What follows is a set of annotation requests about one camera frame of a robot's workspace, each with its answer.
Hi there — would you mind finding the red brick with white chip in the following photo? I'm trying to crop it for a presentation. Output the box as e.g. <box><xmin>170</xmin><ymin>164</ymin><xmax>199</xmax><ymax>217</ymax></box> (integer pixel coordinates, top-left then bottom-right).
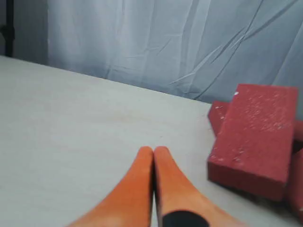
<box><xmin>208</xmin><ymin>101</ymin><xmax>229</xmax><ymax>136</ymax></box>

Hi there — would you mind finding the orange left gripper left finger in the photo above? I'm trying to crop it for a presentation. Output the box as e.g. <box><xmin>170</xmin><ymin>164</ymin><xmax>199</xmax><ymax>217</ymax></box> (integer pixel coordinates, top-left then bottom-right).
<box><xmin>69</xmin><ymin>146</ymin><xmax>153</xmax><ymax>227</ymax></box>

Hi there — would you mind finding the white backdrop cloth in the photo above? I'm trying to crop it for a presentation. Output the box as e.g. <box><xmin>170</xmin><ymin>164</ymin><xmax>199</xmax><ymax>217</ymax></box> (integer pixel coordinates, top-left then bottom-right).
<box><xmin>47</xmin><ymin>0</ymin><xmax>303</xmax><ymax>105</ymax></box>

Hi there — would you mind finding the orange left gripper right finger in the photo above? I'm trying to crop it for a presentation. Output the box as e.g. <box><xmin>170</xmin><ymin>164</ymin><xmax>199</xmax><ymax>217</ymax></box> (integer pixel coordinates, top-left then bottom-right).
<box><xmin>154</xmin><ymin>146</ymin><xmax>245</xmax><ymax>227</ymax></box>

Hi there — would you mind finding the tilted red brick on top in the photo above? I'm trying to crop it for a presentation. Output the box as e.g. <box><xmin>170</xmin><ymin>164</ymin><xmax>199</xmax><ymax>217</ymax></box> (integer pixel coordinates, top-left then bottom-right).
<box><xmin>207</xmin><ymin>84</ymin><xmax>298</xmax><ymax>201</ymax></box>

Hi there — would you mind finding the red brick under tilted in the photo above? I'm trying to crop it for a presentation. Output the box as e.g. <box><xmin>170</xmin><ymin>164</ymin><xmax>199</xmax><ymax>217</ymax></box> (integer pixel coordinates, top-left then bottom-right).
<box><xmin>284</xmin><ymin>120</ymin><xmax>303</xmax><ymax>213</ymax></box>

